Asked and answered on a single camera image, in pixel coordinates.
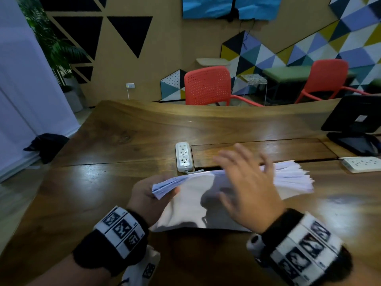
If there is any green potted plant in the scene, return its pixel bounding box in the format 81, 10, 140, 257
15, 0, 88, 87

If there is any large white paper sheet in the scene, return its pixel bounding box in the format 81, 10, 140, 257
150, 173, 313, 233

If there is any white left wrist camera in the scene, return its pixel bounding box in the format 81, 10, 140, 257
120, 245, 161, 286

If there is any black right wristband with markers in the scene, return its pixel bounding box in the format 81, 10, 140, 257
260, 208, 353, 286

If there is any small triangle pattern panel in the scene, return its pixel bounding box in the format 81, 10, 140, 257
160, 69, 187, 102

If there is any white plant pot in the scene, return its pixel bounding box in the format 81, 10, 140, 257
61, 75, 84, 114

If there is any colourful triangle wall panelling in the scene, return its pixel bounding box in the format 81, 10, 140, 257
220, 0, 381, 96

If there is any person's left hand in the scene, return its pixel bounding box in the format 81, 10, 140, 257
128, 175, 180, 227

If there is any white curtain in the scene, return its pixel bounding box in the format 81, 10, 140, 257
0, 0, 80, 184

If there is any small white power strip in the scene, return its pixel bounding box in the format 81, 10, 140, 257
175, 142, 195, 173

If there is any stack of white papers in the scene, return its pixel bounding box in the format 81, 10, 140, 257
152, 159, 315, 202

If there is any round beige table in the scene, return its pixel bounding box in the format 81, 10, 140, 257
195, 58, 231, 68

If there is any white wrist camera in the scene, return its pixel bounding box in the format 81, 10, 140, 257
246, 233, 266, 267
120, 245, 161, 286

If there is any black wristband with markers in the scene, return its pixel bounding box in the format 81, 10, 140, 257
72, 205, 149, 277
260, 208, 353, 286

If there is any black monitor with stand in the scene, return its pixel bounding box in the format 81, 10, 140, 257
320, 95, 381, 157

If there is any blue wall panel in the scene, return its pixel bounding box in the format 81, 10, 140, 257
182, 0, 233, 20
235, 0, 283, 21

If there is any wide white power strip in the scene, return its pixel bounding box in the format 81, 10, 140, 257
341, 156, 381, 174

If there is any person's left forearm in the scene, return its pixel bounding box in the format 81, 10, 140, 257
26, 253, 112, 286

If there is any person's right hand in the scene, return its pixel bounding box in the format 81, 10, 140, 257
213, 143, 286, 234

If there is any black left wristband with markers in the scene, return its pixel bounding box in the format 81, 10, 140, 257
72, 205, 149, 277

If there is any red perforated plastic chair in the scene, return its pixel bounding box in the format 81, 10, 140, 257
184, 66, 264, 107

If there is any black bag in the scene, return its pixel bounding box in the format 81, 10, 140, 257
23, 133, 70, 165

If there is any clear acrylic side table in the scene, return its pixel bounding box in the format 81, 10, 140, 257
238, 73, 268, 106

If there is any green upholstered bench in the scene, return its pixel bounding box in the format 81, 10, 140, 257
262, 66, 358, 102

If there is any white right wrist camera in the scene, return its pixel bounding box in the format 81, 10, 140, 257
246, 233, 266, 267

